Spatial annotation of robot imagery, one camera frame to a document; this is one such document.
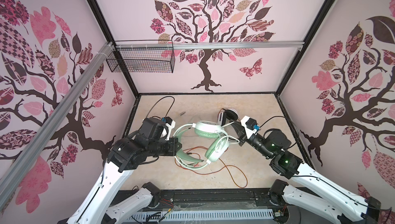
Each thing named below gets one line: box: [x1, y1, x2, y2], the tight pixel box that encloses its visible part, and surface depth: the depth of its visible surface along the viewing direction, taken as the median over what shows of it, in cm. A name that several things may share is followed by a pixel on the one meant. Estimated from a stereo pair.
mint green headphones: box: [176, 121, 230, 163], surface depth 53 cm
